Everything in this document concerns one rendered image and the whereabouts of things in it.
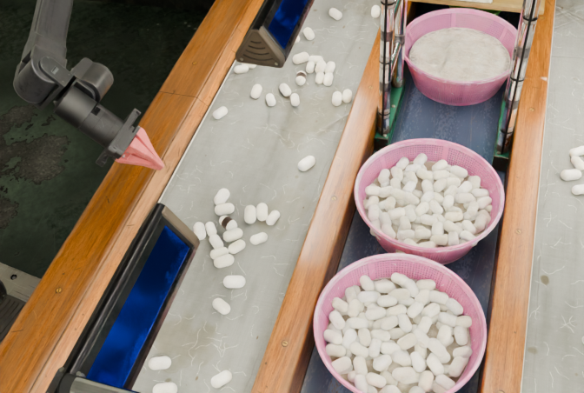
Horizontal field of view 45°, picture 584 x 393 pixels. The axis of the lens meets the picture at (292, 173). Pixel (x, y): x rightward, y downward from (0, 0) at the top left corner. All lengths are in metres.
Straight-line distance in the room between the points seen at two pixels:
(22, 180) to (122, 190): 1.26
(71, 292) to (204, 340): 0.24
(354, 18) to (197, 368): 0.94
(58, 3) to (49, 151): 1.38
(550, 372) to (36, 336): 0.80
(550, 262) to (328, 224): 0.38
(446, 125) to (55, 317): 0.87
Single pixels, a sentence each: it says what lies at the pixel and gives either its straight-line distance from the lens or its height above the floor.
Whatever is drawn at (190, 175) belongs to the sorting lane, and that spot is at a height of 0.74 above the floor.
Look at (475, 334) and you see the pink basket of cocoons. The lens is 1.17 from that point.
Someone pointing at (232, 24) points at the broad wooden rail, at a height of 0.76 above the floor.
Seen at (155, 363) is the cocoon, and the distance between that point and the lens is 1.16.
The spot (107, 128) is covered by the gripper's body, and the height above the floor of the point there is 0.94.
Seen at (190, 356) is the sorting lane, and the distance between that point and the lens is 1.17.
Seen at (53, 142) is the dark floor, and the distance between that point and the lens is 2.71.
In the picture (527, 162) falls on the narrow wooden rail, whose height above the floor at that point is 0.76.
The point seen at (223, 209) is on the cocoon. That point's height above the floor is 0.76.
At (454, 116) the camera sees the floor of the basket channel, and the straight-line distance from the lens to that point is 1.58.
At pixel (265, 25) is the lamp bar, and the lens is 1.11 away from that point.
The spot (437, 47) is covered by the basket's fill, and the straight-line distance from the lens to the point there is 1.67.
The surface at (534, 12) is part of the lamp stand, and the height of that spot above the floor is 1.04.
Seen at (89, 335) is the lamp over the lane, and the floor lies 1.11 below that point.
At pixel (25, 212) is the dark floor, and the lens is 2.51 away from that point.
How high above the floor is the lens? 1.75
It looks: 47 degrees down
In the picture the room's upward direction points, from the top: 6 degrees counter-clockwise
